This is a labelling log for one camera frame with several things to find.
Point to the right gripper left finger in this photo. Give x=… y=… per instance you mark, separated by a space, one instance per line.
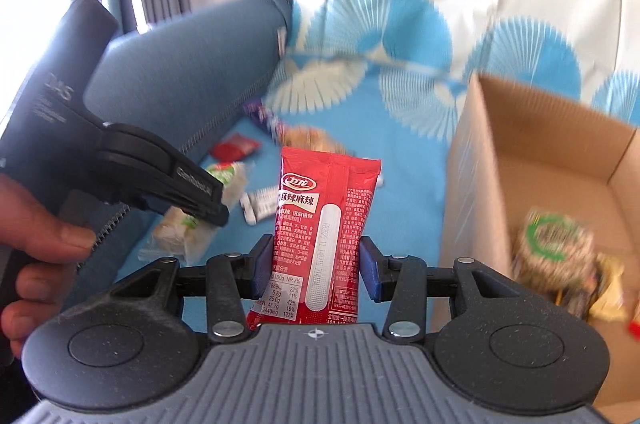
x=224 y=281

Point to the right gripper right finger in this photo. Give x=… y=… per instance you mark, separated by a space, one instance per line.
x=407 y=283

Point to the green label sachima pack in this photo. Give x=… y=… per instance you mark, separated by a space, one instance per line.
x=186 y=236

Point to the silver foil snack packet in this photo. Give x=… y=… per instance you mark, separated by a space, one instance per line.
x=260 y=203

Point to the red spicy strip packet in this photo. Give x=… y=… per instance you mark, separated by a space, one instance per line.
x=314 y=274

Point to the small red sachet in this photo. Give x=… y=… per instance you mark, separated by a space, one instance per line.
x=234 y=148

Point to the green label nut snack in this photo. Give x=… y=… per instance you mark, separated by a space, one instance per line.
x=554 y=256

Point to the clear cracker bag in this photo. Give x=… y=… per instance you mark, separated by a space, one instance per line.
x=311 y=139

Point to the purple candy bar wrapper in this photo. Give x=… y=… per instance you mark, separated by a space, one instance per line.
x=265 y=119

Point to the person's left hand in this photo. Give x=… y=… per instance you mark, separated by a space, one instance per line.
x=56 y=247

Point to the brown cardboard box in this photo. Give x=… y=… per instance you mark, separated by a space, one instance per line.
x=518 y=150

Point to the yellow snack packet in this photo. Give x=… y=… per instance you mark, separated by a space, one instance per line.
x=609 y=304

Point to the blue white patterned cover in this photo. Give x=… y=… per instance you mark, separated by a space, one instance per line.
x=388 y=79

